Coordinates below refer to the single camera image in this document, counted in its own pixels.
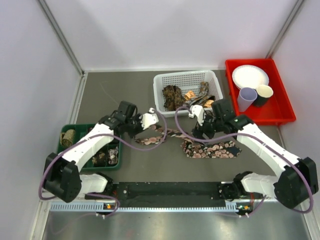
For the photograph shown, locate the white paper plates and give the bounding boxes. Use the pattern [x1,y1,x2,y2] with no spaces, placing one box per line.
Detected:
[231,64,270,90]

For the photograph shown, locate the pink floral dark tie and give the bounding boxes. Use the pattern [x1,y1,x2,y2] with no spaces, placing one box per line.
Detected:
[134,124,242,159]

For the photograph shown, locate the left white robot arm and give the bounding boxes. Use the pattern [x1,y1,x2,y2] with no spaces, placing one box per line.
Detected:
[38,101,158,203]

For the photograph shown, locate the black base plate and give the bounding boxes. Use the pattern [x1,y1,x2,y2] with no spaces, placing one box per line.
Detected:
[84,181,264,208]

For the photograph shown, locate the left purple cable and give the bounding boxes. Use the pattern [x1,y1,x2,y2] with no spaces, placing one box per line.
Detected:
[37,109,168,219]

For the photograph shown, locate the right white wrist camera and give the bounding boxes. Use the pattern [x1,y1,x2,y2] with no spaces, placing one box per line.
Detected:
[188,105,206,126]

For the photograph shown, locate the white slotted cable duct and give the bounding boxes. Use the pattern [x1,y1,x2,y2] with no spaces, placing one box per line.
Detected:
[50,202,252,213]

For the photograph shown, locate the rolled olive green tie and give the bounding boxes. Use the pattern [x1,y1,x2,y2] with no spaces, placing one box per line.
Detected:
[59,129,76,148]

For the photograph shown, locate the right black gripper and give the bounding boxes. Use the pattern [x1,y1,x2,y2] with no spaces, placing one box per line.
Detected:
[192,111,224,146]

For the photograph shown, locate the grey orange pattern tie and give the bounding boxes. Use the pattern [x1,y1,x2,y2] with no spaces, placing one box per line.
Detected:
[183,81,216,108]

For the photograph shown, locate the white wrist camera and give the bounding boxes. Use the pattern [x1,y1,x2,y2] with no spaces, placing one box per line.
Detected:
[188,105,206,126]
[141,107,159,130]

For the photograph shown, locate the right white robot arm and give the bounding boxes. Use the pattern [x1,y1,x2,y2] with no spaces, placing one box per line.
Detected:
[189,99,319,209]

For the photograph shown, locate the green divided organizer tray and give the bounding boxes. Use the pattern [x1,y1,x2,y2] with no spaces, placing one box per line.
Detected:
[57,123,123,172]

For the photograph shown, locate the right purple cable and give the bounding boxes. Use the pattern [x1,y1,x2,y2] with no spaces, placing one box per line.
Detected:
[174,106,315,217]

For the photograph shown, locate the rolled brown floral tie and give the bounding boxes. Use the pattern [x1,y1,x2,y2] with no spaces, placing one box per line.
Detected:
[91,151,108,167]

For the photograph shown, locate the brown leaf pattern tie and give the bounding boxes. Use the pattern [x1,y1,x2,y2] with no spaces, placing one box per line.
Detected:
[162,85,185,111]

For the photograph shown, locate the aluminium frame rail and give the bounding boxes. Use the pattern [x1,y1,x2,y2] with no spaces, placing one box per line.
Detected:
[39,180,314,202]

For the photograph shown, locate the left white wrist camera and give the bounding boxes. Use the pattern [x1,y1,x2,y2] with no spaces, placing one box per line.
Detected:
[141,107,159,130]

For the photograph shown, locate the rolled pink floral tie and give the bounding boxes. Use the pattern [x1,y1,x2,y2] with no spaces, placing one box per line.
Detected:
[108,146,119,166]

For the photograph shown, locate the black paper cup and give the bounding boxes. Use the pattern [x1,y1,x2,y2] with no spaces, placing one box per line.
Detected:
[253,84,274,107]

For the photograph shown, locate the red plastic bin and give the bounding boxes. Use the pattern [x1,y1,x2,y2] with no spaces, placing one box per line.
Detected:
[225,58,296,126]

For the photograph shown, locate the lilac paper cup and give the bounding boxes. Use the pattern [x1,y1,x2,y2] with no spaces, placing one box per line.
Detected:
[237,87,258,112]

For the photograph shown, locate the purple cable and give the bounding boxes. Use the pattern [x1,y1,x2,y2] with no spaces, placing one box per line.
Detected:
[37,109,168,219]
[174,106,315,217]

